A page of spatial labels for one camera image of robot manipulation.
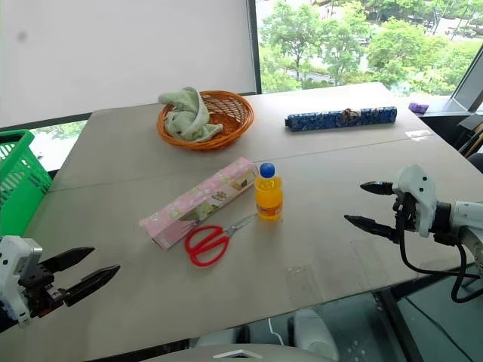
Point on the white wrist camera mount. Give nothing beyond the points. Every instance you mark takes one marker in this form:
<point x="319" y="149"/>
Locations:
<point x="13" y="260"/>
<point x="419" y="188"/>

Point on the dark chair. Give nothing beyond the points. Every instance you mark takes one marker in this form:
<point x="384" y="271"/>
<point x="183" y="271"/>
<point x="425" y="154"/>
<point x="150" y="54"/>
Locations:
<point x="471" y="135"/>

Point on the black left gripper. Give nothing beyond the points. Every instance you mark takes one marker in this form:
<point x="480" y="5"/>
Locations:
<point x="39" y="290"/>

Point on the light green towel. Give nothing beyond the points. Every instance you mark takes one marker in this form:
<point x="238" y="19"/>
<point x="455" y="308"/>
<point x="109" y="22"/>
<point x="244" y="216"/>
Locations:
<point x="188" y="117"/>

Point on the blue patterned folded umbrella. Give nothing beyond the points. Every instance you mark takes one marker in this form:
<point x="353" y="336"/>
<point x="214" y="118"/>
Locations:
<point x="324" y="118"/>

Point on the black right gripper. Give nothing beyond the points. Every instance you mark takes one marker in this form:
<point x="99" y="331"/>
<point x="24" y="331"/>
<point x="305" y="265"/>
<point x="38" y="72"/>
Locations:
<point x="409" y="215"/>

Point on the green plastic crate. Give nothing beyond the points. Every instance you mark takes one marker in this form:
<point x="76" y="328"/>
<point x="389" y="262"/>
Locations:
<point x="20" y="188"/>

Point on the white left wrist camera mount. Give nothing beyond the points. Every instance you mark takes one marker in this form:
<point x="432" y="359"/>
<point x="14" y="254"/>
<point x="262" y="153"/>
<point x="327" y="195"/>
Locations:
<point x="13" y="260"/>

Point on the pink flowered long box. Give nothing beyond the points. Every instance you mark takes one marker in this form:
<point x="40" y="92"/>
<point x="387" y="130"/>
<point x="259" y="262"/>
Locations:
<point x="200" y="200"/>

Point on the dark window frame post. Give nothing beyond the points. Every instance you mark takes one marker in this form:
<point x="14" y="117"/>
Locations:
<point x="253" y="45"/>

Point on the orange soda bottle blue cap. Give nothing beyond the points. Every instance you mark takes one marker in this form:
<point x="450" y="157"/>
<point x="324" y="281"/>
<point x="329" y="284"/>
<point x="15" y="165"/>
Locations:
<point x="268" y="200"/>

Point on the dark slanted window frame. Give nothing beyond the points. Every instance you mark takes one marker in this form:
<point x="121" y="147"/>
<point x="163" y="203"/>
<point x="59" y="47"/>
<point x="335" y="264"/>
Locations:
<point x="468" y="86"/>

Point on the grey robot torso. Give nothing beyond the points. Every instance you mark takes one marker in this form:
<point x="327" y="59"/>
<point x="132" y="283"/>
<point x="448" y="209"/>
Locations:
<point x="264" y="347"/>

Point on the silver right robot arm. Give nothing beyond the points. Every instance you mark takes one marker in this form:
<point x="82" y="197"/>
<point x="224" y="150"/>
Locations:
<point x="468" y="215"/>

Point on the orange wicker basket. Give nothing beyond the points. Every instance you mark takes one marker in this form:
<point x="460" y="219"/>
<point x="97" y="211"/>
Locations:
<point x="230" y="113"/>

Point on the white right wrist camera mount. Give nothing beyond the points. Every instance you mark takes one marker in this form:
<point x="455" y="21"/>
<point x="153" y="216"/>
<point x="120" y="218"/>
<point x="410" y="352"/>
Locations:
<point x="419" y="188"/>

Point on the black table leg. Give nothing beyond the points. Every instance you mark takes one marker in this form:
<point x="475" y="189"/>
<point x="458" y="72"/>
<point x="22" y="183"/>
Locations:
<point x="392" y="324"/>

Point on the small purple object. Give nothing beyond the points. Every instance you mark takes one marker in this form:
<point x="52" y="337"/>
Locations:
<point x="419" y="107"/>

